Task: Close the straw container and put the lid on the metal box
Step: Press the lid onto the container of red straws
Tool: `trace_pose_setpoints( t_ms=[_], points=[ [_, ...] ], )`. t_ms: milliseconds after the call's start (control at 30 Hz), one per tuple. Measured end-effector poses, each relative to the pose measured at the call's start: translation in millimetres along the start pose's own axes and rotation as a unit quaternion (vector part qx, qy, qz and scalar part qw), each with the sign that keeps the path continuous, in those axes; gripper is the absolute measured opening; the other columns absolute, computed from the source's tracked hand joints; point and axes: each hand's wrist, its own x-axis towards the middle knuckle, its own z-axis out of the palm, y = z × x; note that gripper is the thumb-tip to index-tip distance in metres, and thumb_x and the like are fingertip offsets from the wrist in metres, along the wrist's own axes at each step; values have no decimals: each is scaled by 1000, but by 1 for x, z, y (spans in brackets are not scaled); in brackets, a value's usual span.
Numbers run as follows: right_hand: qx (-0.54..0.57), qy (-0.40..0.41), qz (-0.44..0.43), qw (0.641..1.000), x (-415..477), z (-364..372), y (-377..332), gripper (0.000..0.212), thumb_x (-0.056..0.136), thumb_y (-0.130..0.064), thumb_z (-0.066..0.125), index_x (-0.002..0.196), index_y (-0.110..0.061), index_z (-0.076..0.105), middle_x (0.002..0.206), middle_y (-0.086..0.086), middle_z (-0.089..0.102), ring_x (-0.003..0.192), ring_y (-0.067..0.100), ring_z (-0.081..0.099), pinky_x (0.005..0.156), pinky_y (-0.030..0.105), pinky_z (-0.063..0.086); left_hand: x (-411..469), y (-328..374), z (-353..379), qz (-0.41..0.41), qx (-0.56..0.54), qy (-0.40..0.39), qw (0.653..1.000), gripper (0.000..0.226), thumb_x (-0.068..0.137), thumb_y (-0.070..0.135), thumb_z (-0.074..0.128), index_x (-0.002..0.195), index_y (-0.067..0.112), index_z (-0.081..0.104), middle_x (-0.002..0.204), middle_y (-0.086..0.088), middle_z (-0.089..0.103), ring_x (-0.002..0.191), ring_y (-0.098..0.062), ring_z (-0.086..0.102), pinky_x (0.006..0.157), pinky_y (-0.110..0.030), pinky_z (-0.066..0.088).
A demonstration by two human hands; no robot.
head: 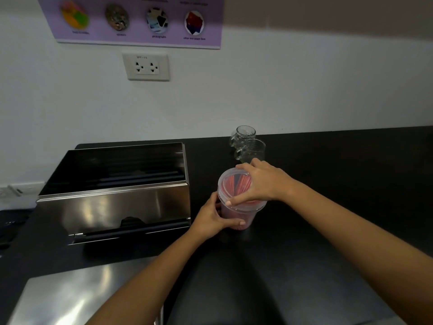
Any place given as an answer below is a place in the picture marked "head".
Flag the person's right hand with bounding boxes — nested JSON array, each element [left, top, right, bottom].
[[226, 158, 295, 207]]

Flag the person's left hand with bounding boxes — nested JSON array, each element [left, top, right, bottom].
[[189, 191, 246, 239]]

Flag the clear plastic container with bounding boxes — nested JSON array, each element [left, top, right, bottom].
[[219, 196, 266, 231]]

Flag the clear plastic lid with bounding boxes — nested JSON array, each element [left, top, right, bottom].
[[217, 167, 268, 214]]

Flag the person's right forearm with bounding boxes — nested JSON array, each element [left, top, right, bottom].
[[287, 181, 433, 325]]

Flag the person's left forearm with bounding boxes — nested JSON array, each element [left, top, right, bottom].
[[86, 229, 207, 325]]

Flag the red packets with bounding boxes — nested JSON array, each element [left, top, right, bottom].
[[222, 175, 252, 203]]

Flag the small clear glass mug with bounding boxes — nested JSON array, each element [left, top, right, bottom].
[[229, 125, 256, 149]]

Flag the stainless steel box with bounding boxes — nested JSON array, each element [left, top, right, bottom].
[[37, 142, 192, 246]]

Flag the stainless steel sink drainboard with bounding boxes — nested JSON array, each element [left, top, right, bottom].
[[7, 255, 166, 325]]

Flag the purple poster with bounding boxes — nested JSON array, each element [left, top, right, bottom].
[[36, 0, 226, 50]]

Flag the white wall socket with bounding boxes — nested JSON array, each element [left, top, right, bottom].
[[122, 52, 170, 82]]

